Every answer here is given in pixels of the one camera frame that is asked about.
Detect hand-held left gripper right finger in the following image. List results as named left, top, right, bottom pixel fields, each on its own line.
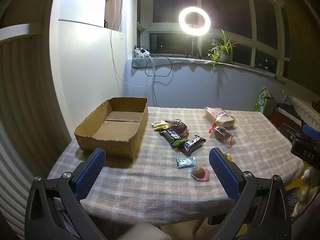
left=209, top=147, right=293, bottom=240

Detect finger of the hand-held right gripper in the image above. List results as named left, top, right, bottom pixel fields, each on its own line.
left=280, top=123, right=301, bottom=143
left=301, top=124, right=320, bottom=141

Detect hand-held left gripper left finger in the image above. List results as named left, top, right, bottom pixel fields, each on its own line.
left=24, top=147, right=110, bottom=240

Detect chocolate egg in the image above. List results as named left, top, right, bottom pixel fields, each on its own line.
left=191, top=166, right=210, bottom=182

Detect foil candy packet zigzag ends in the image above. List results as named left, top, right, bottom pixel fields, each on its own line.
left=177, top=156, right=197, bottom=169

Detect cardboard box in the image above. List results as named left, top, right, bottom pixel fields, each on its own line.
left=74, top=97, right=148, bottom=161

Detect brown chocolate bar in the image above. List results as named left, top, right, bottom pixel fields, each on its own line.
left=179, top=135, right=207, bottom=155

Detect bagged sliced bread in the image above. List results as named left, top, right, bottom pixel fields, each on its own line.
left=204, top=107, right=236, bottom=130

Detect dark cloth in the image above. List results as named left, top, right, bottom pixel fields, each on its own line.
left=270, top=100, right=302, bottom=128

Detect lace cloth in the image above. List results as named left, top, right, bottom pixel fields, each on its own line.
left=287, top=95, right=320, bottom=124

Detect pale yellow cloth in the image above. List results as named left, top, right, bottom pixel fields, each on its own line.
left=291, top=166, right=320, bottom=218

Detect green printed bag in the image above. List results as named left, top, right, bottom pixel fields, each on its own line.
left=254, top=87, right=273, bottom=113

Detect wooden table leg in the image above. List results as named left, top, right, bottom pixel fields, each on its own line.
left=192, top=218, right=205, bottom=232

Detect plaid tablecloth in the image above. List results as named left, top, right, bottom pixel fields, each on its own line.
left=47, top=106, right=304, bottom=227

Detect potted spider plant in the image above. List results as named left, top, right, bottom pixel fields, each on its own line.
left=207, top=28, right=247, bottom=67

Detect white cabinet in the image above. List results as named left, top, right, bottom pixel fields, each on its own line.
left=50, top=0, right=130, bottom=130

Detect grey windowsill cloth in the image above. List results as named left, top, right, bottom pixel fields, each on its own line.
left=132, top=56, right=218, bottom=69

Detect white power strip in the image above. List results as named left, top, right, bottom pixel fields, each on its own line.
left=134, top=46, right=150, bottom=58

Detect wooden shelf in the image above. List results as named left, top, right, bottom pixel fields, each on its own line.
left=104, top=0, right=124, bottom=32

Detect long white cable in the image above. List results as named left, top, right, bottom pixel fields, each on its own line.
left=110, top=0, right=153, bottom=88

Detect white charging cable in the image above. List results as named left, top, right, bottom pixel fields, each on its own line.
left=149, top=54, right=158, bottom=107

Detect black cable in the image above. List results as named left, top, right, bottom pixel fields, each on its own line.
left=145, top=52, right=173, bottom=85

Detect ring light tripod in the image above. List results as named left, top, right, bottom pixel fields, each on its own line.
left=185, top=35, right=202, bottom=60

